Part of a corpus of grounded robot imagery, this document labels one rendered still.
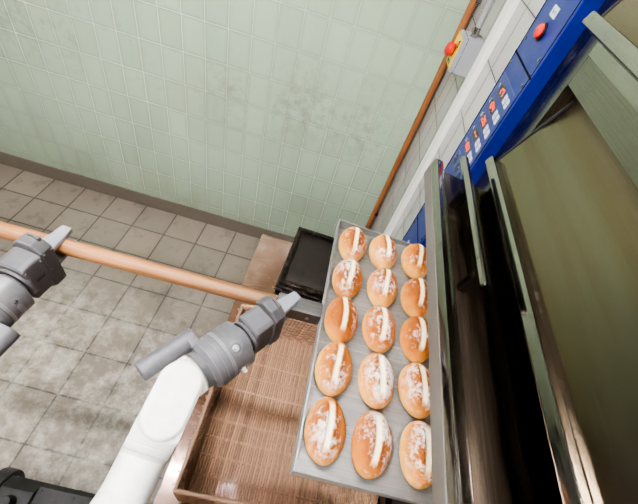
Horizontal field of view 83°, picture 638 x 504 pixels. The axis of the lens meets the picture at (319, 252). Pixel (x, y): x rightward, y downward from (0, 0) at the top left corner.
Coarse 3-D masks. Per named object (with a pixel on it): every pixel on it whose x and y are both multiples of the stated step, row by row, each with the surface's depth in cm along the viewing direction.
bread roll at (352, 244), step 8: (344, 232) 85; (352, 232) 83; (360, 232) 84; (344, 240) 83; (352, 240) 82; (360, 240) 82; (344, 248) 82; (352, 248) 81; (360, 248) 82; (344, 256) 82; (352, 256) 82; (360, 256) 83
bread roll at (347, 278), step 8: (344, 264) 77; (352, 264) 77; (336, 272) 77; (344, 272) 75; (352, 272) 75; (360, 272) 77; (336, 280) 76; (344, 280) 75; (352, 280) 75; (360, 280) 76; (336, 288) 76; (344, 288) 74; (352, 288) 75; (352, 296) 76
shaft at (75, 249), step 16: (0, 224) 67; (80, 256) 68; (96, 256) 68; (112, 256) 68; (128, 256) 69; (144, 272) 68; (160, 272) 68; (176, 272) 69; (192, 272) 70; (192, 288) 70; (208, 288) 69; (224, 288) 69; (240, 288) 70
